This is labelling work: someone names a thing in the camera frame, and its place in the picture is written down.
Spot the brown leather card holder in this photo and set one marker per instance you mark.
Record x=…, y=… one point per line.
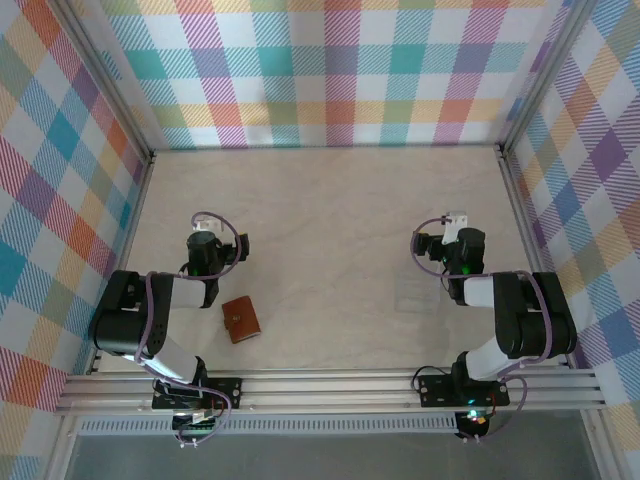
x=241, y=320

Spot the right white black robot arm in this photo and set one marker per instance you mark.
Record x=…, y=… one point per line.
x=480, y=292

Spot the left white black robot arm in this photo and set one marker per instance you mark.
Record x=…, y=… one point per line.
x=175, y=292

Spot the small lit circuit board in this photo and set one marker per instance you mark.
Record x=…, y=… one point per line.
x=472, y=422

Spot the green terminal circuit board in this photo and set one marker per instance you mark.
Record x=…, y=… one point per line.
x=197, y=427

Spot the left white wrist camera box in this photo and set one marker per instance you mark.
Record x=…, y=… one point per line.
x=207, y=225

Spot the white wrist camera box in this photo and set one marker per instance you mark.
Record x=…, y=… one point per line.
x=207, y=225
x=457, y=220

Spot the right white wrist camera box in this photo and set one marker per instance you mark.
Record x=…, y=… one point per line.
x=457, y=220

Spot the aluminium table edge rail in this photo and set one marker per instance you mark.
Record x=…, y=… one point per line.
x=135, y=210
x=520, y=210

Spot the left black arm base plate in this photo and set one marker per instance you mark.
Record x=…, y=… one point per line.
x=227, y=392

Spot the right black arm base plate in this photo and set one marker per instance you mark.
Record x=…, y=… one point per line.
x=435, y=392

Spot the aluminium mounting rail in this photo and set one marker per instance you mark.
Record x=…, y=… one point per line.
x=325, y=392

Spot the aluminium frame post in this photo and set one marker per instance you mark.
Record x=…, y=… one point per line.
x=542, y=75
x=107, y=85

